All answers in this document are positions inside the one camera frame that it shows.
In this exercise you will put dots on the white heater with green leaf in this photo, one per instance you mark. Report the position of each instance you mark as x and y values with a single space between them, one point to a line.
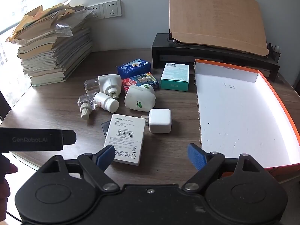
138 98

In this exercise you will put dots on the white wall socket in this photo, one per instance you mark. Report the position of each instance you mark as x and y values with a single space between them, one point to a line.
96 10
112 9

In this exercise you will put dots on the person's left hand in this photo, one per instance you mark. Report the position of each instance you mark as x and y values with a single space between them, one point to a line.
5 182

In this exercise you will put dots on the clear plastic bag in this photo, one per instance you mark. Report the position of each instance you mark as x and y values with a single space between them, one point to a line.
68 27

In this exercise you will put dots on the teal and white carton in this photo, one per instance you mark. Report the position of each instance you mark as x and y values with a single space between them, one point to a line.
175 76

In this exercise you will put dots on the white adapter carton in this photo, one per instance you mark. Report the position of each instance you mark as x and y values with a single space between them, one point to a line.
125 138

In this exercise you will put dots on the white pill bottle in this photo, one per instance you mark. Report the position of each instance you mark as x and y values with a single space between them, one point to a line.
105 101

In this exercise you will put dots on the black mesh pen holder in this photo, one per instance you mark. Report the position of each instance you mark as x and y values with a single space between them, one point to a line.
274 54

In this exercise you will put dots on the white orange-edged box lid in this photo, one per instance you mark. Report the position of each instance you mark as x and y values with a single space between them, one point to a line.
234 112

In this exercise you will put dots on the white power adapter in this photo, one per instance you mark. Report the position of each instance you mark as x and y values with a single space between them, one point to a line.
159 120

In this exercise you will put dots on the stack of books and papers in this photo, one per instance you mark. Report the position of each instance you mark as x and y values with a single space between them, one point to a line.
51 51

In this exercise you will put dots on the clear refill bottle white cap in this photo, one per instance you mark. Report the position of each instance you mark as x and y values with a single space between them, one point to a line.
85 107

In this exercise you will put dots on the red playing card box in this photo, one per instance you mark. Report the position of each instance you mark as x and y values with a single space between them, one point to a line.
140 79

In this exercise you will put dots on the white plug-in heater with bottle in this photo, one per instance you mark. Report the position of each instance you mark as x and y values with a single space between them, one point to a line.
109 84

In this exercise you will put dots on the small black case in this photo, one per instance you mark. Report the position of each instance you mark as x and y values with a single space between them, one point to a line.
105 127

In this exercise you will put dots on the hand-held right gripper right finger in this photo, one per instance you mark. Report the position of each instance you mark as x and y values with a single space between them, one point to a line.
195 156

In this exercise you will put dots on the blue floss pick box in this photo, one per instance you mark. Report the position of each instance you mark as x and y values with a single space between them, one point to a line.
133 68

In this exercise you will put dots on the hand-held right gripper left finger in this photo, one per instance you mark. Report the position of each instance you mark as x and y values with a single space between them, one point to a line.
106 156

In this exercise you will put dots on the black monitor riser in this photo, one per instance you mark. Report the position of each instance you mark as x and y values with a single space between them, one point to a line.
164 51

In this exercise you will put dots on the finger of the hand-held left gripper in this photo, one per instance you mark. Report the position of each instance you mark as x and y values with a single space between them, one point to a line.
69 137

